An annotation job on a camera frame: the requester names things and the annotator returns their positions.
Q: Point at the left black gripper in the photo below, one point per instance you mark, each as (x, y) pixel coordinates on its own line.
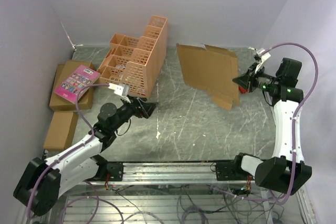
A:
(145, 108)

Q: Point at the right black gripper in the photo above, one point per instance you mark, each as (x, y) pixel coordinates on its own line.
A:
(251, 75)

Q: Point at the brown cardboard box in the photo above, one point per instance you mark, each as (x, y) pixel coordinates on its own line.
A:
(211, 69)

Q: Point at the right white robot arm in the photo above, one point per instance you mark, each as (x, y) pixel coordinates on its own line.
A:
(285, 172)

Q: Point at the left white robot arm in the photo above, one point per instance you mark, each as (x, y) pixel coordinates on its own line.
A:
(103, 134)

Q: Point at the small closed cardboard box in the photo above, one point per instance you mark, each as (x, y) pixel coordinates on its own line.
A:
(61, 131)

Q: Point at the large closed cardboard box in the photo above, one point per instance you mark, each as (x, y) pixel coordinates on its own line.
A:
(57, 103)

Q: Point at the red small object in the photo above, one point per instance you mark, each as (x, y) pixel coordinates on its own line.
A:
(242, 90)

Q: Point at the orange plastic organizer rack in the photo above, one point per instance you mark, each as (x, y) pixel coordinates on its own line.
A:
(136, 62)

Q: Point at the pink book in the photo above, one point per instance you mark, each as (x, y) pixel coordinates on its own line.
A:
(73, 79)

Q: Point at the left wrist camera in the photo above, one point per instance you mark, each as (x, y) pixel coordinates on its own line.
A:
(120, 90)

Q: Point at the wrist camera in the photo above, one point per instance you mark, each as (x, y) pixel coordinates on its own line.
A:
(120, 90)
(261, 57)

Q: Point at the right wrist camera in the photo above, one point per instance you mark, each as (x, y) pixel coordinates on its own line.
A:
(261, 57)

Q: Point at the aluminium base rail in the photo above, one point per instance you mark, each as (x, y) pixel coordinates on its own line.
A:
(118, 173)

